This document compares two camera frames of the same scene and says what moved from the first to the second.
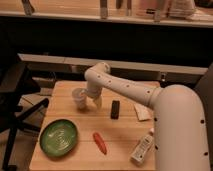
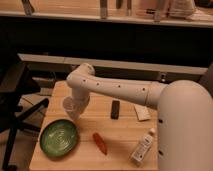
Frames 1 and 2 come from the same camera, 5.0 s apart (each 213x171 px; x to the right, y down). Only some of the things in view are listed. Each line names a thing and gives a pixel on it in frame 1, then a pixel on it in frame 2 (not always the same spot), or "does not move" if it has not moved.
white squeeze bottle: x=144 y=145 does not move
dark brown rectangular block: x=115 y=109 does not move
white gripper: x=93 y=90 to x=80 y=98
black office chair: x=16 y=81 does not move
